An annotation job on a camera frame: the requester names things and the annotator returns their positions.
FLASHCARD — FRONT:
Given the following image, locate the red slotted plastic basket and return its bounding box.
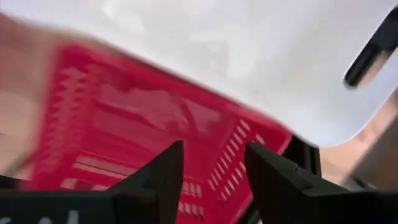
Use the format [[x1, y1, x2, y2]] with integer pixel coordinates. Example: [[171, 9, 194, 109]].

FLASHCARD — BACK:
[[18, 43, 293, 224]]

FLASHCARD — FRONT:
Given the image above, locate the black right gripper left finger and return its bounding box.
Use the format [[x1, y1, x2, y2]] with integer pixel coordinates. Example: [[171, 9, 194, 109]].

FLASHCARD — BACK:
[[0, 140, 185, 224]]

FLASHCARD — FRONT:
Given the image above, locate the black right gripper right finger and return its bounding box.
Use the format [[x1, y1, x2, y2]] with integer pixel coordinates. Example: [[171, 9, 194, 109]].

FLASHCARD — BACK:
[[244, 142, 398, 224]]

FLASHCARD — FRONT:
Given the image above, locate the white plastic basket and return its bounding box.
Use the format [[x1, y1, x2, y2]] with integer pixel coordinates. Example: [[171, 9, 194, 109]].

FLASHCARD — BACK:
[[0, 0, 398, 147]]

